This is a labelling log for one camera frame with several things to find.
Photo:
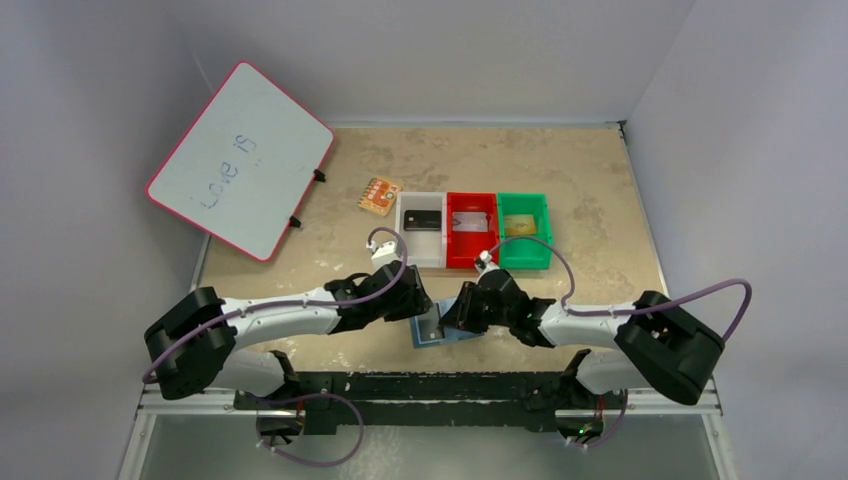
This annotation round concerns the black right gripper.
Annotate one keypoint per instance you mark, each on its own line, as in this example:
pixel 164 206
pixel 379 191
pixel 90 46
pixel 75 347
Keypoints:
pixel 472 305

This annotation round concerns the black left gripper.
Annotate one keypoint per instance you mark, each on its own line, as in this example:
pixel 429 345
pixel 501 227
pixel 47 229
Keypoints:
pixel 416 302

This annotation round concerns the blue card holder wallet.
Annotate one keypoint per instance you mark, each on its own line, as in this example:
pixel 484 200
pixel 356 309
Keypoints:
pixel 452 335

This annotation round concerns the white plastic bin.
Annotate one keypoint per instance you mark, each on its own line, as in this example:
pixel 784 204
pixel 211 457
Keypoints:
pixel 426 249

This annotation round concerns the red plastic bin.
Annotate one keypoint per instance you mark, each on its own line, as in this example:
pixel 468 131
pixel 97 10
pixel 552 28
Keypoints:
pixel 463 248

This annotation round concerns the green plastic bin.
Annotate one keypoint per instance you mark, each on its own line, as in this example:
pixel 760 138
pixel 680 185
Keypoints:
pixel 525 254

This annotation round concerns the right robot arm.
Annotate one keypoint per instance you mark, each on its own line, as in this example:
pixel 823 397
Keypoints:
pixel 649 343

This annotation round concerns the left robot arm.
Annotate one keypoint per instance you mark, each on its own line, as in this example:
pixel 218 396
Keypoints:
pixel 203 340

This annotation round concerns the black card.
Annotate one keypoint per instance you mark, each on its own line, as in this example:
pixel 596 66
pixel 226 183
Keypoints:
pixel 415 220

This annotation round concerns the white patterned card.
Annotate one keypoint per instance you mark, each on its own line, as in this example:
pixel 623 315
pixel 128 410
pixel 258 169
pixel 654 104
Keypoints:
pixel 470 221

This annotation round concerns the gold card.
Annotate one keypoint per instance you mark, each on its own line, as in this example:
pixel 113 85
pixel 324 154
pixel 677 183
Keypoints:
pixel 519 224

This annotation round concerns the orange spiral notebook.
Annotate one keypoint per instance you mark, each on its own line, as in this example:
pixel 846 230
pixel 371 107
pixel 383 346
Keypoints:
pixel 379 196

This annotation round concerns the pink-framed whiteboard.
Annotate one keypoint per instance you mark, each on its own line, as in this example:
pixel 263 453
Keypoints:
pixel 243 167

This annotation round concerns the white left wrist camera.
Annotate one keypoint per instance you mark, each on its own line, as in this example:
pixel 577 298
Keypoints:
pixel 386 253

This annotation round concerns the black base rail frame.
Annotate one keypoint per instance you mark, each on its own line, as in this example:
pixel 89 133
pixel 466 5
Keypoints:
pixel 539 402

